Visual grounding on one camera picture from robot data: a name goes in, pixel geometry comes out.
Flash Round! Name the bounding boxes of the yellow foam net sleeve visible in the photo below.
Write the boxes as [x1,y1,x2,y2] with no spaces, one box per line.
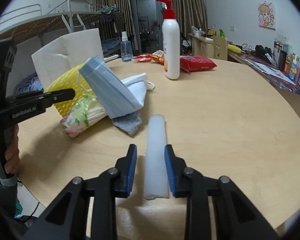
[44,63,96,118]

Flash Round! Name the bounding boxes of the white foam strip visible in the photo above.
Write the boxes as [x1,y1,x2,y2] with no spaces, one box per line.
[143,115,169,200]

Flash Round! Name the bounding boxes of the grey cloth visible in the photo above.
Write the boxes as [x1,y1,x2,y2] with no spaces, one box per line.
[112,111,142,136]

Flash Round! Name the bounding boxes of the white cloth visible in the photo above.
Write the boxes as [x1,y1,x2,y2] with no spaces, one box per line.
[121,73,155,107]

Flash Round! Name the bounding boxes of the person's left hand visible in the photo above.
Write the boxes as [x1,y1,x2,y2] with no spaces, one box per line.
[5,125,20,174]

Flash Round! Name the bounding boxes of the white styrofoam box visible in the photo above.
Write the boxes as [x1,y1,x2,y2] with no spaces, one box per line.
[31,28,104,89]

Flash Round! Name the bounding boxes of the green floral tissue pack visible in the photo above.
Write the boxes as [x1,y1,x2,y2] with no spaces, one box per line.
[60,94,107,138]

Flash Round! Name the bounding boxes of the metal bunk bed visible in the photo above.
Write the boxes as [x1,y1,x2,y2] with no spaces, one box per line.
[0,0,126,44]

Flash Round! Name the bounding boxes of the clear blue spray bottle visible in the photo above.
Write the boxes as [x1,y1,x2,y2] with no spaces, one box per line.
[120,31,133,62]

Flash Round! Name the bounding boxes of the long patterned side desk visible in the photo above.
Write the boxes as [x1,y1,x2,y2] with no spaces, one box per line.
[228,50,300,118]

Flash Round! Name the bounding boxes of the red snack packets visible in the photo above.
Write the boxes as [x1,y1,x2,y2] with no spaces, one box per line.
[134,50,164,64]

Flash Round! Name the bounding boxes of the glass balcony door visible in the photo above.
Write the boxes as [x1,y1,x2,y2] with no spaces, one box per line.
[130,0,165,53]

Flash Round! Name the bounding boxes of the white lotion pump bottle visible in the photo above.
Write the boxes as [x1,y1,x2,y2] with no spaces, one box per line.
[156,0,180,80]

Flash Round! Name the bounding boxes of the red wet wipes pack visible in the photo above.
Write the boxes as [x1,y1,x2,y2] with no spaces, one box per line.
[180,56,217,73]

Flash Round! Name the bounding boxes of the toiletries on side desk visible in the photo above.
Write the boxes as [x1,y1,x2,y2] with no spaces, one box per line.
[272,39,300,88]

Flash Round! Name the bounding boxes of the wooden desk with drawers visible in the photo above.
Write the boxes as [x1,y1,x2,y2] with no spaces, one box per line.
[188,34,213,58]

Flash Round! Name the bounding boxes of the wooden smiley chair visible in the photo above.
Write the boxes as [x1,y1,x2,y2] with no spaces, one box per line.
[213,35,228,61]

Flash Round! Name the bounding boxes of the brown curtains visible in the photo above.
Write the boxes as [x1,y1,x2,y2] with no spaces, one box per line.
[91,0,208,53]

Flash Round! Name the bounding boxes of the cartoon girl wall poster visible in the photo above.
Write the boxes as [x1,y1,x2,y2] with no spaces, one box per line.
[258,1,276,29]

